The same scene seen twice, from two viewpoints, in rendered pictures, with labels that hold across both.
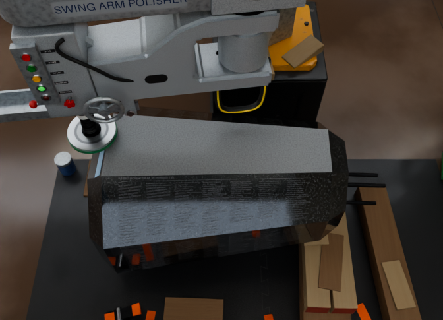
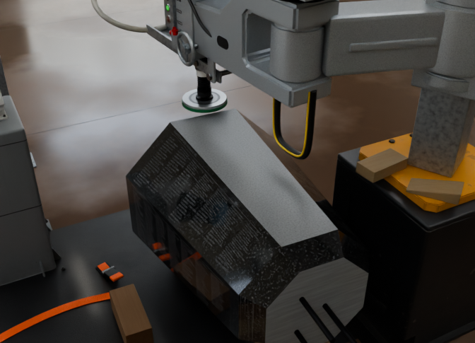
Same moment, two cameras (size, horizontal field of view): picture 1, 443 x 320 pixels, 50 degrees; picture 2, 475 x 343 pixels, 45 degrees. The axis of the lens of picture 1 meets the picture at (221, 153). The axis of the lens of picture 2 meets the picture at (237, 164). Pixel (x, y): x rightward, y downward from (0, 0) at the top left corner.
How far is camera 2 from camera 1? 182 cm
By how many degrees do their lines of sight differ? 49
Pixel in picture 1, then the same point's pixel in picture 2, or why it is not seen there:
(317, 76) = (421, 218)
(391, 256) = not seen: outside the picture
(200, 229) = (170, 211)
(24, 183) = not seen: hidden behind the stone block
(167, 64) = (228, 29)
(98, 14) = not seen: outside the picture
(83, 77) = (188, 12)
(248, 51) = (276, 46)
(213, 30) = (254, 3)
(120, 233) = (141, 172)
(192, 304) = (134, 305)
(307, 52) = (436, 189)
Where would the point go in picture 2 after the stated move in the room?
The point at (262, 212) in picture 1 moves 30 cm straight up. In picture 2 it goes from (210, 235) to (208, 168)
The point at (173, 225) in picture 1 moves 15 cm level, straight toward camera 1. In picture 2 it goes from (163, 194) to (133, 207)
